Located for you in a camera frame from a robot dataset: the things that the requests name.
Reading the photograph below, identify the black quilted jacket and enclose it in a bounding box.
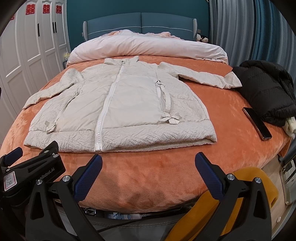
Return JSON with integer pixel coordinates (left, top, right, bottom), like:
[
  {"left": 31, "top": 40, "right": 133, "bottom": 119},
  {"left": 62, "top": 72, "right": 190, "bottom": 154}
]
[{"left": 232, "top": 60, "right": 295, "bottom": 127}]

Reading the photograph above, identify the grey blue curtain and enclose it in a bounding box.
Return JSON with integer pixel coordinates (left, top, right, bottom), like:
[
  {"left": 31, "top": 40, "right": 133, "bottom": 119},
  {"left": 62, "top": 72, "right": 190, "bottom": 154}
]
[{"left": 209, "top": 1, "right": 295, "bottom": 76}]

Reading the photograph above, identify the teal upholstered headboard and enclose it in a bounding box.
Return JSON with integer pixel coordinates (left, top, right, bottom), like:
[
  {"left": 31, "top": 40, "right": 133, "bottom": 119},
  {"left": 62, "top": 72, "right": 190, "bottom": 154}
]
[{"left": 82, "top": 13, "right": 197, "bottom": 41}]

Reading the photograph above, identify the yellow garment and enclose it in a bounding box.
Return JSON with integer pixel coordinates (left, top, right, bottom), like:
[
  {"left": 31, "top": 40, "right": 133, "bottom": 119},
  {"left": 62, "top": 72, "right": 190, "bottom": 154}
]
[{"left": 165, "top": 167, "right": 278, "bottom": 240}]

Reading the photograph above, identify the dark bedside table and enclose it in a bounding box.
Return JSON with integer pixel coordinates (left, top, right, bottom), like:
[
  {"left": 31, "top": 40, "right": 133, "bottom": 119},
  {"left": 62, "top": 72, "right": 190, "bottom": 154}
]
[{"left": 62, "top": 60, "right": 67, "bottom": 69}]

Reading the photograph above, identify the small plush toy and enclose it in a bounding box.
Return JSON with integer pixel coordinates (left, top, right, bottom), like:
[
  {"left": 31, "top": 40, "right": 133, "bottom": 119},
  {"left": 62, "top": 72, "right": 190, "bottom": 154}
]
[{"left": 196, "top": 34, "right": 209, "bottom": 43}]

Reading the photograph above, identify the white panelled wardrobe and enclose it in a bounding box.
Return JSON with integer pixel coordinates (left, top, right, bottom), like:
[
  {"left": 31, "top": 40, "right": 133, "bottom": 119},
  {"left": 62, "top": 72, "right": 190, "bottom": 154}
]
[{"left": 1, "top": 0, "right": 71, "bottom": 140}]

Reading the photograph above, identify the black smartphone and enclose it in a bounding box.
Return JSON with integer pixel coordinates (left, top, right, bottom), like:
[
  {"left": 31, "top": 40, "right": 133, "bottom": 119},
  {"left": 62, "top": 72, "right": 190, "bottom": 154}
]
[{"left": 242, "top": 107, "right": 272, "bottom": 141}]

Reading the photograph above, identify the white padded jacket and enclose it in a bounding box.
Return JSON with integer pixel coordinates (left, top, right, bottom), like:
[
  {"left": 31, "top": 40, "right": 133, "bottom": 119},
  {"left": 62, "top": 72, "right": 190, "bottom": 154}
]
[{"left": 24, "top": 57, "right": 241, "bottom": 153}]

